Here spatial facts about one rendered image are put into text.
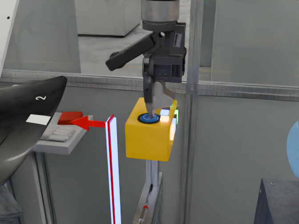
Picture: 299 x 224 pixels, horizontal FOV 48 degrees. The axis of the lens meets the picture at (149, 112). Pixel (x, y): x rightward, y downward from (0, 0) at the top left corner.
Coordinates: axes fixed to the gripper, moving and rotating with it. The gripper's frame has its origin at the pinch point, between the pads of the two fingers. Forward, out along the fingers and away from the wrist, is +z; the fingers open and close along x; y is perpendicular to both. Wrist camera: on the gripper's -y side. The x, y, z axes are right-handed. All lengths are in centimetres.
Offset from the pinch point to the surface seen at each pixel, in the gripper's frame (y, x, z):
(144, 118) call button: -1.0, -1.1, 1.2
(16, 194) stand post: -45, 9, 37
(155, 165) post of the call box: 1.1, 2.9, 16.2
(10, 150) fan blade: -13.4, -32.1, -7.9
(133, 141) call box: -3.0, -3.6, 5.8
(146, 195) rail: -0.6, -1.1, 22.8
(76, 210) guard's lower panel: -42, 45, 74
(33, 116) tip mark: -12.8, -26.0, -10.1
